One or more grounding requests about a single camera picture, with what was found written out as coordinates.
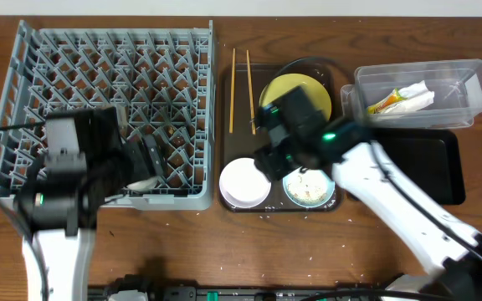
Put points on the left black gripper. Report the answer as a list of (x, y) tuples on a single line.
[(141, 156)]

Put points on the rice and nut shells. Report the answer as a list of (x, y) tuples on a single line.
[(308, 188)]

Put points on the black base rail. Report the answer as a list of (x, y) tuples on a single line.
[(173, 290)]

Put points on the wooden chopstick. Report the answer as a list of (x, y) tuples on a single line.
[(232, 92), (251, 93)]

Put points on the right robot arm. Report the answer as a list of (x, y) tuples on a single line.
[(449, 250)]

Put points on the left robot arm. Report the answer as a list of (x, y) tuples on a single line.
[(86, 165)]

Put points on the grey plastic dishwasher rack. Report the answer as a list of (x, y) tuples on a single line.
[(162, 78)]

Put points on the yellow round plate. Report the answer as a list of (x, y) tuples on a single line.
[(316, 91)]

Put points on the white pink bowl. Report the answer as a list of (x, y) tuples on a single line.
[(242, 184)]

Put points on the dark brown serving tray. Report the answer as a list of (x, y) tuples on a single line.
[(241, 143)]

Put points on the white paper napkin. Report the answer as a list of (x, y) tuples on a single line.
[(418, 97)]

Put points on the green orange snack wrapper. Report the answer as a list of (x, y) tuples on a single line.
[(391, 99)]

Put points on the clear plastic waste bin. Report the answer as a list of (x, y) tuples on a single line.
[(456, 86)]

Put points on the light blue bowl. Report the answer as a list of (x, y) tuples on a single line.
[(331, 188)]

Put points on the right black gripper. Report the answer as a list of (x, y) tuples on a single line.
[(274, 166)]

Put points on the black rectangular tray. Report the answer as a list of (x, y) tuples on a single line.
[(430, 158)]

